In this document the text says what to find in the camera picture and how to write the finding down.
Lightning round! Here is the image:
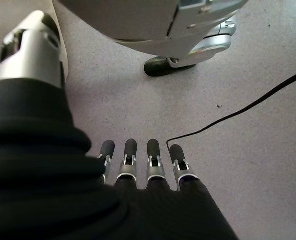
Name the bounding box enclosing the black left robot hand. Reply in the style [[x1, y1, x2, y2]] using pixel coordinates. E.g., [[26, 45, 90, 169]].
[[0, 9, 238, 240]]

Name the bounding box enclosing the silver left robot leg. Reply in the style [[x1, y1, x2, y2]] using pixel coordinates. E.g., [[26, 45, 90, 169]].
[[51, 0, 248, 77]]

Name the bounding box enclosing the black floor cable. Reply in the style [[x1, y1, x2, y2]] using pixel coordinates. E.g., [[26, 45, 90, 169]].
[[165, 67, 296, 151]]

